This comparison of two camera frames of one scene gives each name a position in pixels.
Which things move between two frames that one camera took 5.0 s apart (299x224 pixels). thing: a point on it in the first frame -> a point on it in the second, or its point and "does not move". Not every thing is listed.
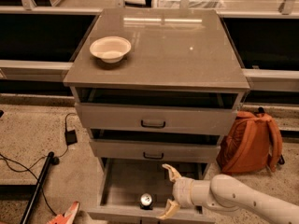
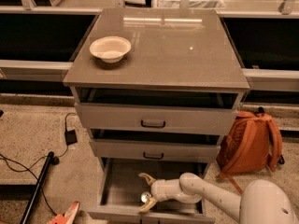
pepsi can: (146, 202) does not move
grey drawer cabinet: (155, 87) does not move
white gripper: (181, 189) -> (160, 190)
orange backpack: (251, 143) does not move
